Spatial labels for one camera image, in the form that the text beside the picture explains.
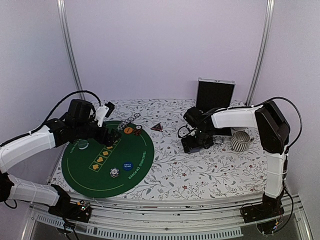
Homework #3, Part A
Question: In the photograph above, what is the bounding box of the right aluminium frame post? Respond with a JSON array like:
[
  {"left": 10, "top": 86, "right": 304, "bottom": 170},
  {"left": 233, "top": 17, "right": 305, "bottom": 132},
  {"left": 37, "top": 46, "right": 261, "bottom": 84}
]
[{"left": 245, "top": 0, "right": 275, "bottom": 106}]

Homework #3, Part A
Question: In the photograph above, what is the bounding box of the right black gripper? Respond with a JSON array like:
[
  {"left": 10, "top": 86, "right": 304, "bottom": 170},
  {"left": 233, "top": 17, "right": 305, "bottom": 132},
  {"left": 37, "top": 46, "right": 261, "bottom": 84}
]
[{"left": 181, "top": 128, "right": 214, "bottom": 153}]

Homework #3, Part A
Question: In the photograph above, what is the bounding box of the floral white tablecloth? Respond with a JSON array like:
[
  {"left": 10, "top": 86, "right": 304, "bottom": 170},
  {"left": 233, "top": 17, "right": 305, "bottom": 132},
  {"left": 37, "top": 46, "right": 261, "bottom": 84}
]
[{"left": 48, "top": 98, "right": 281, "bottom": 201}]

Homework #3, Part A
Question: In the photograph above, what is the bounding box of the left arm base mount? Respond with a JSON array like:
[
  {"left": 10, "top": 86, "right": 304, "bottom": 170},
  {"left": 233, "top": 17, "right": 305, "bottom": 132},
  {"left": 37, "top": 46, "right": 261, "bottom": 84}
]
[{"left": 48, "top": 200, "right": 92, "bottom": 223}]

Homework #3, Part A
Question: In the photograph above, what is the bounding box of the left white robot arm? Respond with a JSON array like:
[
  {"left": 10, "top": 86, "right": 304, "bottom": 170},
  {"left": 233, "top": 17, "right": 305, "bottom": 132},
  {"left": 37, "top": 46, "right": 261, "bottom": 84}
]
[{"left": 0, "top": 99, "right": 121, "bottom": 217}]

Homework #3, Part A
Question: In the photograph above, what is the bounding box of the aluminium frame post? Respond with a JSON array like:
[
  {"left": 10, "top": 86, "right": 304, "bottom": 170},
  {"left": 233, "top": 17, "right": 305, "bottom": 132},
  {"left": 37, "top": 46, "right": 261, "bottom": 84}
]
[
  {"left": 56, "top": 0, "right": 83, "bottom": 91},
  {"left": 245, "top": 0, "right": 275, "bottom": 106}
]

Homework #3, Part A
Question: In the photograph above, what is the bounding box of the aluminium poker chip case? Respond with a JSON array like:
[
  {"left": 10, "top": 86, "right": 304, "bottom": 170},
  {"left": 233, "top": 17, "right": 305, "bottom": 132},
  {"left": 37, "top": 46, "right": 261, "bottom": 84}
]
[{"left": 194, "top": 77, "right": 236, "bottom": 137}]

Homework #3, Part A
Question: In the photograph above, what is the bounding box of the blue small blind button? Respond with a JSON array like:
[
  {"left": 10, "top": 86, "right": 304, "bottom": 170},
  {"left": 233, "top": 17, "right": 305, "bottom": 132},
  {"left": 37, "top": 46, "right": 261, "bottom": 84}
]
[{"left": 122, "top": 162, "right": 134, "bottom": 171}]

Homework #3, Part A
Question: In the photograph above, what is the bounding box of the black red triangular plaque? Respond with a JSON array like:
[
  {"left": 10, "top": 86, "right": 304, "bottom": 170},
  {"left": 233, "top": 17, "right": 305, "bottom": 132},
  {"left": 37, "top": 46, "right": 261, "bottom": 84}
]
[{"left": 150, "top": 122, "right": 163, "bottom": 132}]

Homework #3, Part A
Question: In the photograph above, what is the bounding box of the round green poker mat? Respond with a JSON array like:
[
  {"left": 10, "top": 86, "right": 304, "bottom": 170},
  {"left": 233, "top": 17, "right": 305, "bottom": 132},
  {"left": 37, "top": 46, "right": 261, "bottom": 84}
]
[{"left": 61, "top": 130, "right": 155, "bottom": 198}]

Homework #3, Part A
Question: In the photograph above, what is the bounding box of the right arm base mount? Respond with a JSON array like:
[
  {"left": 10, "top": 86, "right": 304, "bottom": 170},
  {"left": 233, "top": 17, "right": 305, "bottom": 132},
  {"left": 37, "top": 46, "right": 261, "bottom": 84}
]
[{"left": 240, "top": 199, "right": 294, "bottom": 236}]

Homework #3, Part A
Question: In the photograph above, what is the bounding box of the orange big blind button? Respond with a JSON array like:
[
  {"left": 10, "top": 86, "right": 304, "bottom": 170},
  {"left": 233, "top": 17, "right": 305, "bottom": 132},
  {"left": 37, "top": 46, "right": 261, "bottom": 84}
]
[{"left": 124, "top": 127, "right": 133, "bottom": 134}]

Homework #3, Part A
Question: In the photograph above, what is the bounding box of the red poker chip stack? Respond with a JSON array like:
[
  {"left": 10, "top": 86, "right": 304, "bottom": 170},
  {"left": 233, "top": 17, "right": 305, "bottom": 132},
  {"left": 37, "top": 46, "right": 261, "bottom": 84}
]
[{"left": 133, "top": 124, "right": 143, "bottom": 136}]

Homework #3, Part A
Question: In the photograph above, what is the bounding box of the front aluminium rail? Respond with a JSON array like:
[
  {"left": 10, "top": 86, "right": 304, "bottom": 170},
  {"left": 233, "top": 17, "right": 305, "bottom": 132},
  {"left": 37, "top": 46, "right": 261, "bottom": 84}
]
[{"left": 21, "top": 194, "right": 313, "bottom": 240}]

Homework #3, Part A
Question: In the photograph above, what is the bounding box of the clear dealer button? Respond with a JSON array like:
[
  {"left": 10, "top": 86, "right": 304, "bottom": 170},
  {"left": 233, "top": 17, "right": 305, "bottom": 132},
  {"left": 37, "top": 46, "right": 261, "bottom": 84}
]
[{"left": 77, "top": 139, "right": 89, "bottom": 150}]

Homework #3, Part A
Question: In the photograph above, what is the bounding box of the striped ceramic mug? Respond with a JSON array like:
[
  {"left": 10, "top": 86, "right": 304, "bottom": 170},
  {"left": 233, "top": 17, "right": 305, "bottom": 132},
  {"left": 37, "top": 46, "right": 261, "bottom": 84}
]
[{"left": 230, "top": 131, "right": 255, "bottom": 152}]

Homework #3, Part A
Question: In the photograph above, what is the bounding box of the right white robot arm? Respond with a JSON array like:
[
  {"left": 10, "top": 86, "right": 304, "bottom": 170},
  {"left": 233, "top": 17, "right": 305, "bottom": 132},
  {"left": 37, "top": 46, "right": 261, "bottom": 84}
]
[{"left": 180, "top": 100, "right": 290, "bottom": 218}]

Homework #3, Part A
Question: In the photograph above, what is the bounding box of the left aluminium frame post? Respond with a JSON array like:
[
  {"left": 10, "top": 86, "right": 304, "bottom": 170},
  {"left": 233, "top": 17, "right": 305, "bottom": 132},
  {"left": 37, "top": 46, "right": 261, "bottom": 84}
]
[{"left": 56, "top": 0, "right": 83, "bottom": 91}]

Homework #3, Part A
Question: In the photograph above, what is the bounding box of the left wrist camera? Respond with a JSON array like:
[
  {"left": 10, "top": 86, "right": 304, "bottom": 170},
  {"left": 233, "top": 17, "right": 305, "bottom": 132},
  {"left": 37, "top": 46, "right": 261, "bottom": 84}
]
[{"left": 95, "top": 101, "right": 115, "bottom": 128}]

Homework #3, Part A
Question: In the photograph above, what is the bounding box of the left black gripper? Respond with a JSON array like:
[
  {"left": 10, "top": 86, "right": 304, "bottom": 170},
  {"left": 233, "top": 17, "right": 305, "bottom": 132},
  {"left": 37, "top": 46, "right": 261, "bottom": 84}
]
[{"left": 75, "top": 116, "right": 122, "bottom": 147}]

